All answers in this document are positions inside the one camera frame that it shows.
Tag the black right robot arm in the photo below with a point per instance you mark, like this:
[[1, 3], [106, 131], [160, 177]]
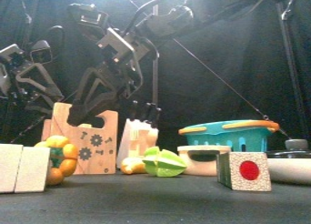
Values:
[[210, 9]]

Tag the white sushi roll red centre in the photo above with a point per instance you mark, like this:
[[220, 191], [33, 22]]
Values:
[[248, 171]]

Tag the wooden toolbox with gear print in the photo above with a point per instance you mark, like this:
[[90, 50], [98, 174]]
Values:
[[97, 142]]

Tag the white toy knife block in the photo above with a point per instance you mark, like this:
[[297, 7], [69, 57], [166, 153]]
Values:
[[138, 142]]

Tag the orange yellow toy pumpkin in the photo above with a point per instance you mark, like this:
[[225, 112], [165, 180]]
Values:
[[65, 160]]

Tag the white foam block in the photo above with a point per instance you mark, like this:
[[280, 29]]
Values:
[[9, 168], [34, 170]]

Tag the yellow toy banana piece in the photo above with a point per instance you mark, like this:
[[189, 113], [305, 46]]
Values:
[[132, 167]]

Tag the green toy starfruit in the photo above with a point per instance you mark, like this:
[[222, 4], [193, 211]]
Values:
[[165, 164]]

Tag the white toy bowl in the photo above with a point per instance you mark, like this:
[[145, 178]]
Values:
[[198, 165]]

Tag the black pot lid grey knob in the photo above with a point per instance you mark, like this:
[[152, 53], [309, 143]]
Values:
[[296, 148]]

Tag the white toy pot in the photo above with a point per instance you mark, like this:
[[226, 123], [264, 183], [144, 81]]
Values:
[[290, 171]]

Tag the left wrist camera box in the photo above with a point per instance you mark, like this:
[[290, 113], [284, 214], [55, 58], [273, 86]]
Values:
[[42, 53]]

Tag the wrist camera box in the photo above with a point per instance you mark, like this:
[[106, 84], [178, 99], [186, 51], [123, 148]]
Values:
[[42, 53], [90, 16]]

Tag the vertical metal frame pole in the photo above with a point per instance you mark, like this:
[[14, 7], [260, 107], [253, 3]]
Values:
[[156, 82]]

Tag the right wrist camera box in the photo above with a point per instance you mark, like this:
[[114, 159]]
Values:
[[90, 16]]

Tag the dark metal frame post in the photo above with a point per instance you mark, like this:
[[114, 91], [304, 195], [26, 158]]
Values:
[[294, 66]]

